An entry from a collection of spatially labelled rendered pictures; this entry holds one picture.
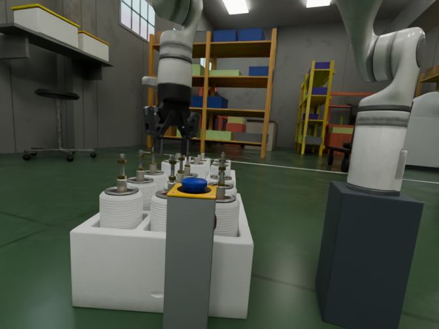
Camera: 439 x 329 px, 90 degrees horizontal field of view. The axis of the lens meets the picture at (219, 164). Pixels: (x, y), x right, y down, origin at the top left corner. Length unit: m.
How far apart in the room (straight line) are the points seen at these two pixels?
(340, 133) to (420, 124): 2.61
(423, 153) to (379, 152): 4.52
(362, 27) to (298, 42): 8.76
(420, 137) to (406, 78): 4.49
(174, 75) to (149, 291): 0.47
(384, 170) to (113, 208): 0.58
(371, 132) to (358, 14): 0.22
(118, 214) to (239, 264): 0.29
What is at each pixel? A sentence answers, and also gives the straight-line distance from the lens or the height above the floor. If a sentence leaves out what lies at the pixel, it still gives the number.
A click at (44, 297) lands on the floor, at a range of 0.72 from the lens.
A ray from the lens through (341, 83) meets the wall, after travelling 9.02.
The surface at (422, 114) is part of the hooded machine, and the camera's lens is 5.10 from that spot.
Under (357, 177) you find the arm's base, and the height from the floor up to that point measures 0.33.
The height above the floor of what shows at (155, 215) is 0.21.
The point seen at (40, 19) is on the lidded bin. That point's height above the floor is 1.39.
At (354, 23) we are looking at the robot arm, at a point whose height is 0.61.
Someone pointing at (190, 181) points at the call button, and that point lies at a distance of 0.34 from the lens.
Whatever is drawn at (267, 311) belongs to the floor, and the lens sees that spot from 0.63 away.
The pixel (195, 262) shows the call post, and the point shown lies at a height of 0.21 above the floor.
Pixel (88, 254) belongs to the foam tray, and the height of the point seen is 0.13.
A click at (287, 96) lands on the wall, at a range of 8.80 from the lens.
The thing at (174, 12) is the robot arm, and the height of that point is 0.64.
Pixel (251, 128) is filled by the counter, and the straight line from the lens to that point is 6.22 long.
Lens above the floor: 0.41
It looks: 8 degrees down
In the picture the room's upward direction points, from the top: 4 degrees clockwise
